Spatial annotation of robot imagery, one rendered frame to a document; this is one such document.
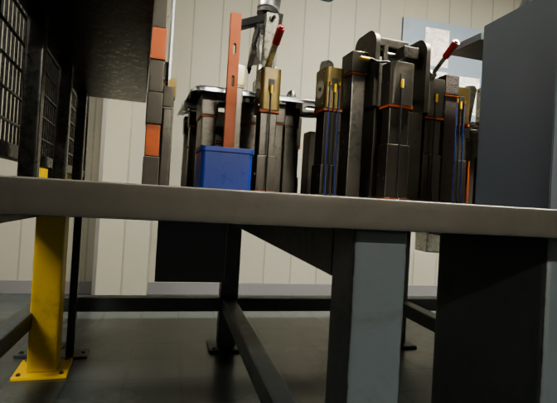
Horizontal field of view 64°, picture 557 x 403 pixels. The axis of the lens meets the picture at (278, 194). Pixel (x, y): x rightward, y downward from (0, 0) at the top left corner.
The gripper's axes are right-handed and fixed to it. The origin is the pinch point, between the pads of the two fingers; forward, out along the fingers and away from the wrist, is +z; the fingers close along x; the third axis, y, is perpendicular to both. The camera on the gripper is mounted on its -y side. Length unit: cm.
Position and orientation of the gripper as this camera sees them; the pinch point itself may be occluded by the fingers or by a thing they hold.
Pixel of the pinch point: (252, 68)
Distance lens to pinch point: 151.8
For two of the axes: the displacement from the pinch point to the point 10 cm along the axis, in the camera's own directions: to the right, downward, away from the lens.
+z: -1.6, 9.9, -0.4
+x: -3.0, 0.0, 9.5
